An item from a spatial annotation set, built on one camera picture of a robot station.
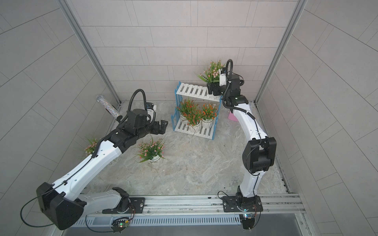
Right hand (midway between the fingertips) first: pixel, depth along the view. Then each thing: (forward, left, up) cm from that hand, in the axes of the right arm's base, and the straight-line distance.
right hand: (214, 81), depth 83 cm
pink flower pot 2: (-30, +37, -21) cm, 52 cm away
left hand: (-20, +29, -8) cm, 36 cm away
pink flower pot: (-29, +68, -16) cm, 75 cm away
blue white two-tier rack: (+2, +17, -6) cm, 18 cm away
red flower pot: (-13, +13, -15) cm, 24 cm away
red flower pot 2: (-8, +3, -17) cm, 20 cm away
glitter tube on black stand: (-1, +68, -6) cm, 69 cm away
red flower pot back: (-5, +18, -15) cm, 24 cm away
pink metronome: (-2, -14, -31) cm, 34 cm away
